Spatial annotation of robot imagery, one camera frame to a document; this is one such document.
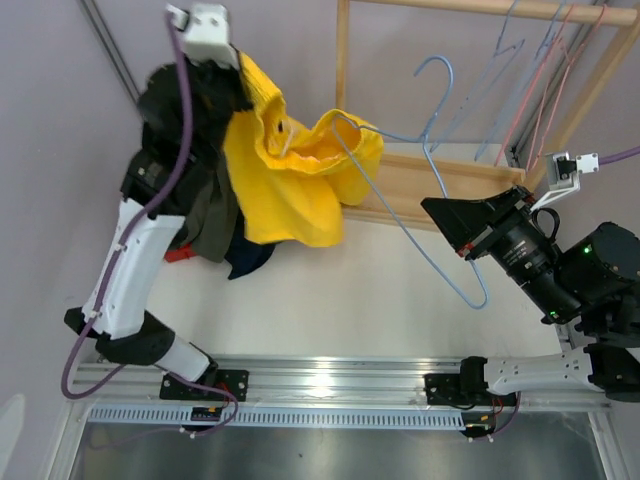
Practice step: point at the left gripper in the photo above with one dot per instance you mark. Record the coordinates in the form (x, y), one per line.
(231, 74)

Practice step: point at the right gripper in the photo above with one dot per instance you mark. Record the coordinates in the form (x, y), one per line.
(469, 224)

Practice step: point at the yellow shorts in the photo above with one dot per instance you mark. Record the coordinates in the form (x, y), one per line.
(292, 182)

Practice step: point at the olive green shorts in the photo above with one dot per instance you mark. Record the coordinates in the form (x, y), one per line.
(209, 226)

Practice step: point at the navy blue shorts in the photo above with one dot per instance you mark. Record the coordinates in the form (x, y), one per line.
(245, 256)

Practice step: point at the blue hanger of navy shorts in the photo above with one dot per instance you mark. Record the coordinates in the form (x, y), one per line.
(502, 57)

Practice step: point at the blue hanger of olive shorts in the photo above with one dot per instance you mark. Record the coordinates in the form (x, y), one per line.
(511, 112)

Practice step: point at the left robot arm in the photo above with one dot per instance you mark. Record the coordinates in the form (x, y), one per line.
(176, 192)

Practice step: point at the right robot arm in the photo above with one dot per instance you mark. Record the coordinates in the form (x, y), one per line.
(594, 284)

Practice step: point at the wooden clothes rack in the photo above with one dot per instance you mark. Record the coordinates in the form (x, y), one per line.
(470, 180)

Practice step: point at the red plastic bin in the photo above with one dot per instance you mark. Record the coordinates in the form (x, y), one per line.
(180, 254)

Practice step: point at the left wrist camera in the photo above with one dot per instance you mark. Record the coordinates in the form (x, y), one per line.
(205, 34)

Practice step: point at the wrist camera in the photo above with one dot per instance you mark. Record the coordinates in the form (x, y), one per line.
(205, 34)
(563, 174)

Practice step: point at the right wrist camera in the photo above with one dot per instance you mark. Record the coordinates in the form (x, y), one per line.
(563, 174)

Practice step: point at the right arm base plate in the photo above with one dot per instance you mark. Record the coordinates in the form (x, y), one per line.
(443, 389)

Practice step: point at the aluminium rail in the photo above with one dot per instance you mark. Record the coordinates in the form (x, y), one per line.
(325, 382)

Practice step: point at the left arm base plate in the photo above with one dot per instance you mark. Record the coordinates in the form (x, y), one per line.
(234, 381)

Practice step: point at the slotted cable duct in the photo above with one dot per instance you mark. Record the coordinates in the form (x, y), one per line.
(414, 419)

